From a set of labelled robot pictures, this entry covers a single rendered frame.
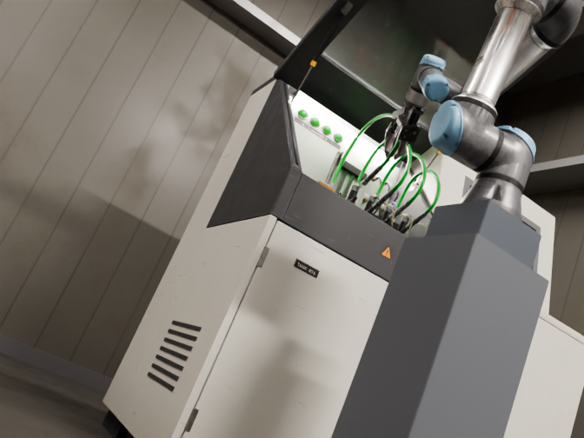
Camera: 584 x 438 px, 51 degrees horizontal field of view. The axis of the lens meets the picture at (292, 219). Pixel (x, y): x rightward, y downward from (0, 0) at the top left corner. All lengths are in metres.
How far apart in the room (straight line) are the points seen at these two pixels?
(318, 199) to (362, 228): 0.18
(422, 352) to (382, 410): 0.15
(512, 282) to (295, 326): 0.65
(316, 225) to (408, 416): 0.73
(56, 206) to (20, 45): 0.89
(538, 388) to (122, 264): 2.29
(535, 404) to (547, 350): 0.20
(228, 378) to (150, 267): 2.02
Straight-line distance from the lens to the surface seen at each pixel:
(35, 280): 3.54
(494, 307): 1.36
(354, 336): 1.86
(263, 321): 1.71
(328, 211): 1.81
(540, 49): 1.78
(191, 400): 1.67
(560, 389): 2.46
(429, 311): 1.32
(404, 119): 2.03
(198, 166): 3.77
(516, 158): 1.53
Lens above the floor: 0.33
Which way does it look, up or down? 16 degrees up
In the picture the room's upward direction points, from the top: 23 degrees clockwise
